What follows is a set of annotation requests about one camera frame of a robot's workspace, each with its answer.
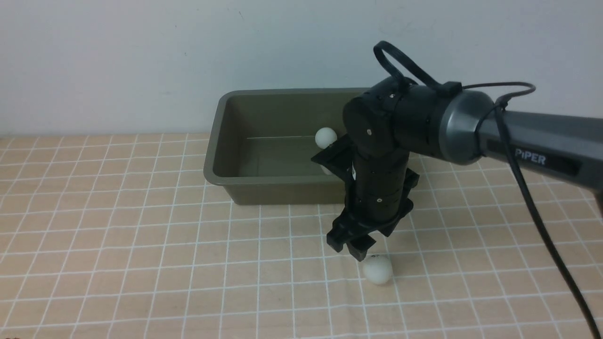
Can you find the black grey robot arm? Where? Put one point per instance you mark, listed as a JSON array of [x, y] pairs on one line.
[[385, 124]]

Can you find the beige checkered tablecloth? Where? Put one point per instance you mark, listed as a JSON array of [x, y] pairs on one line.
[[121, 237]]

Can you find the white table-tennis ball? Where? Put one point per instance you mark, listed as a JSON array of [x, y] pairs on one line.
[[377, 269], [324, 137]]

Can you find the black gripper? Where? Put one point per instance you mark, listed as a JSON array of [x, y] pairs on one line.
[[376, 199]]

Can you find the olive green plastic bin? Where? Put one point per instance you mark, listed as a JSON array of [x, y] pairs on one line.
[[263, 140]]

